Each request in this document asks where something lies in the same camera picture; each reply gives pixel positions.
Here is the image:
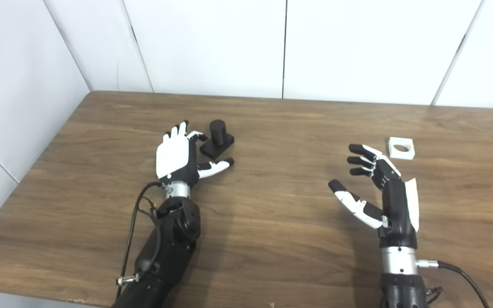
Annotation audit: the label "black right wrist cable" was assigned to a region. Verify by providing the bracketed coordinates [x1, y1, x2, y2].
[416, 259, 491, 308]

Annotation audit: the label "white square piece with hole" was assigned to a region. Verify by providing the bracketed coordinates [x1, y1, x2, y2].
[386, 137, 416, 160]

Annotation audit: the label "thin right arm wires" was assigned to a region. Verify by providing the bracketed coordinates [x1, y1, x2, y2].
[424, 286, 444, 305]

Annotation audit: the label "black peg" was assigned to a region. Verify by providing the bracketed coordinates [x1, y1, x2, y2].
[200, 119, 235, 161]

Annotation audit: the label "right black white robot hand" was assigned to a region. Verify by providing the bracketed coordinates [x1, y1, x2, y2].
[328, 144, 420, 249]

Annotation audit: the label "thin left arm wires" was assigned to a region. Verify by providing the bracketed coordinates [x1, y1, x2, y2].
[137, 196, 162, 225]

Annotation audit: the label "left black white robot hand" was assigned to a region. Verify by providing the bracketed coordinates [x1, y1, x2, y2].
[156, 120, 235, 185]

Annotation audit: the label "thin arm wires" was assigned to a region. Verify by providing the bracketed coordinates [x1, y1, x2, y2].
[424, 286, 444, 305]
[137, 196, 162, 225]

